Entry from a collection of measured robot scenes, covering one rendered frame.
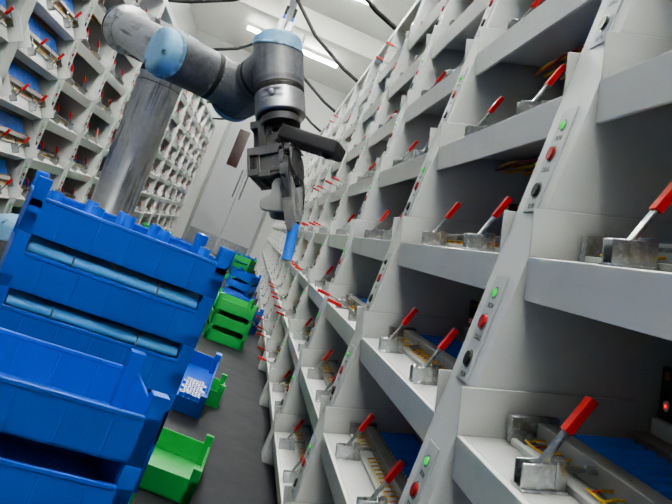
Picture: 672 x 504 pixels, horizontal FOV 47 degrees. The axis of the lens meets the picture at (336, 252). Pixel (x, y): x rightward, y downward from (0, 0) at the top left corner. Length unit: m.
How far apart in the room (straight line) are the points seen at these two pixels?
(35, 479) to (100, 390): 0.21
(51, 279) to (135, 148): 0.88
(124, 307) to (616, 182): 0.71
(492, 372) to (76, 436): 0.44
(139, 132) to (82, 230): 0.87
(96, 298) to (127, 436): 0.35
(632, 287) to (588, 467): 0.17
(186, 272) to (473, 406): 0.54
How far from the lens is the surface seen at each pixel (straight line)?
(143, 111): 2.00
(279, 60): 1.40
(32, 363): 1.05
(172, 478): 1.75
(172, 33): 1.46
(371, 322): 1.50
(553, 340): 0.84
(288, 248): 1.29
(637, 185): 0.87
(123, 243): 1.17
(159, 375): 1.22
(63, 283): 1.17
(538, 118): 1.02
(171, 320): 1.20
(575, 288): 0.71
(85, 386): 1.06
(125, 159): 2.00
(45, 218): 1.16
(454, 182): 1.52
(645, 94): 0.77
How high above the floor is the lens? 0.61
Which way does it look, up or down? level
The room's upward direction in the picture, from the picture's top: 22 degrees clockwise
